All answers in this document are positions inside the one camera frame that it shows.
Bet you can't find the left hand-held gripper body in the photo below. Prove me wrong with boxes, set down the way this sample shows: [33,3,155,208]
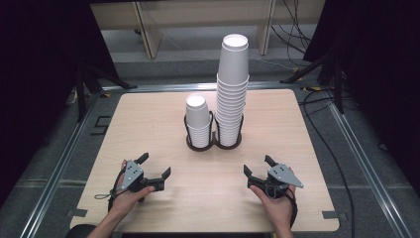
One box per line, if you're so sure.
[115,160,165,193]

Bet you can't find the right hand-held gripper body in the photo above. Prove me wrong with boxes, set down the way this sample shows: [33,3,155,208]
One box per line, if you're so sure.
[247,163,305,199]

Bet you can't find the black double cup holder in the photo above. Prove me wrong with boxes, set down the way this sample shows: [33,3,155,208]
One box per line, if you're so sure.
[183,110,246,153]

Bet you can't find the tall stack of white cups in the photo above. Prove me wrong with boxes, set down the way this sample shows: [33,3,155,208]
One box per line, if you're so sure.
[214,72,251,148]

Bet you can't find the person's left hand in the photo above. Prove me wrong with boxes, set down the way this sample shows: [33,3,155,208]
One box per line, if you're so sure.
[110,160,156,217]

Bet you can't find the person's right hand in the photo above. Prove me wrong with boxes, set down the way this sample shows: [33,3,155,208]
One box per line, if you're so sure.
[250,184,296,229]

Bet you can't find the black tape strip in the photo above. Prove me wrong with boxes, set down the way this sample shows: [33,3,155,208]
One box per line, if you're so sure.
[66,208,89,219]
[321,210,349,221]

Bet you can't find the short stack of white cups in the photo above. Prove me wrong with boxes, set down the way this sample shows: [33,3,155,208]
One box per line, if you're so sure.
[184,93,213,149]

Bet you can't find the person's dark clothing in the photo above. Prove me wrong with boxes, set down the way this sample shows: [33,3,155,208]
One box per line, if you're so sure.
[64,223,97,238]

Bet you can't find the black metal stand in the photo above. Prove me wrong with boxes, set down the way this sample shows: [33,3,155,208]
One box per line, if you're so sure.
[278,49,347,115]
[72,59,139,124]

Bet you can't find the black curtain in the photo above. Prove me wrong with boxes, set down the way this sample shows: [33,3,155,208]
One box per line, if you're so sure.
[0,0,118,207]
[302,0,420,196]

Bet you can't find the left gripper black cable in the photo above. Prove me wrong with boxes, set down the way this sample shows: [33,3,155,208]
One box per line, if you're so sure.
[107,165,129,213]

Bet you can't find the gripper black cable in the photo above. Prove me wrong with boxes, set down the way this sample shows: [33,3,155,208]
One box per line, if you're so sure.
[285,187,299,229]
[107,165,129,213]

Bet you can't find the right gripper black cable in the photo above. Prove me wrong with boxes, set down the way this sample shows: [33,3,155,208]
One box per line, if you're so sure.
[285,187,299,229]

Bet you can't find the long black floor cable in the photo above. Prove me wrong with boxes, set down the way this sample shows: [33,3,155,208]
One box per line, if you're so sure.
[297,88,357,238]

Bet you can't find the metal floor rail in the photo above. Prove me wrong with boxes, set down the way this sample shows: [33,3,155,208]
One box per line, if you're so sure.
[324,91,414,238]
[101,80,319,94]
[19,88,104,238]

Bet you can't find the white floor cable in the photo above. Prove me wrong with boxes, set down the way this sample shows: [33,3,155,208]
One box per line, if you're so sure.
[249,57,295,71]

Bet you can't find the bundle of black cables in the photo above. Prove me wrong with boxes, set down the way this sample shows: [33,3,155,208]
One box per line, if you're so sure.
[270,0,314,57]

